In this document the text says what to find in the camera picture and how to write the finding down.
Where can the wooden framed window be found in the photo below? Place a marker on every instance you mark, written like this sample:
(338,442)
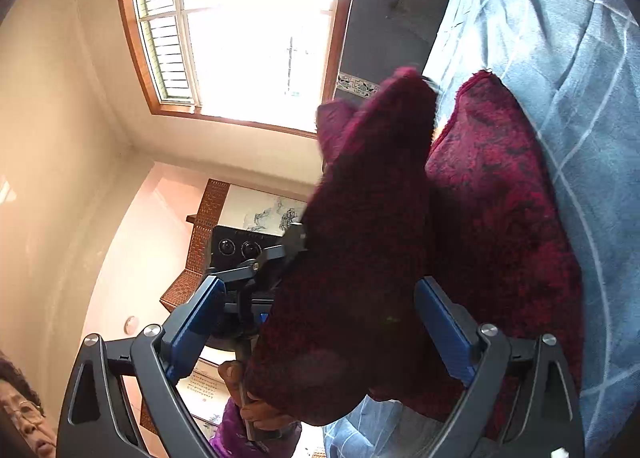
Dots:
(240,27)

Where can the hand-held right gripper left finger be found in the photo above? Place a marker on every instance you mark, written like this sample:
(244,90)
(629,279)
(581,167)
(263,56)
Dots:
(199,320)

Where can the dark red knit sweater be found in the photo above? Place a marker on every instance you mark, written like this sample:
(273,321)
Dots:
(360,263)

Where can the round white wall fixture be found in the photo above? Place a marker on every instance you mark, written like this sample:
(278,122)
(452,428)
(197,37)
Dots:
(131,323)

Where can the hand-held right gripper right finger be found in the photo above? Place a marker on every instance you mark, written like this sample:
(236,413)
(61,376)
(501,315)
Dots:
(445,330)

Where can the bed with blue checked sheet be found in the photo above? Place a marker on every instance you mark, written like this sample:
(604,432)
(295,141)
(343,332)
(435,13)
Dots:
(575,87)

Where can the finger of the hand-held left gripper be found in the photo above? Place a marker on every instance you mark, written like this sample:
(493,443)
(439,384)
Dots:
(295,238)
(250,312)

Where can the person's left hand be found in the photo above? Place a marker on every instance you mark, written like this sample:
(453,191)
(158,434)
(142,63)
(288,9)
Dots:
(231,375)

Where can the painted folding screen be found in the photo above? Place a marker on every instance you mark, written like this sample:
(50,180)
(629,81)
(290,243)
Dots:
(200,238)

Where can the person's head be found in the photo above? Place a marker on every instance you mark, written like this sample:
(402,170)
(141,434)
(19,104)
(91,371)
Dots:
(25,418)

